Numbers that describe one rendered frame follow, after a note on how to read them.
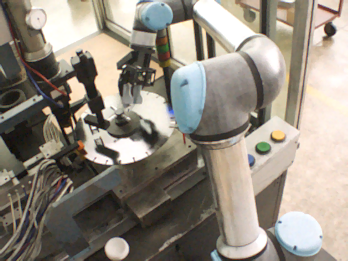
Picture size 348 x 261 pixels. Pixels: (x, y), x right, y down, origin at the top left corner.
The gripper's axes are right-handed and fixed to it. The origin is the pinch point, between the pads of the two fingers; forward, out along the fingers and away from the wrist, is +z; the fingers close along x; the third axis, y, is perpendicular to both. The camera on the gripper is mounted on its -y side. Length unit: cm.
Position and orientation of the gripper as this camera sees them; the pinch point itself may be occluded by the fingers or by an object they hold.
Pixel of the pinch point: (127, 107)
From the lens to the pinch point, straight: 115.7
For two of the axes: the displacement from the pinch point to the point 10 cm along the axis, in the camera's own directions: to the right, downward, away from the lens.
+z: -1.9, 9.4, 3.0
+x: 7.9, -0.4, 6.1
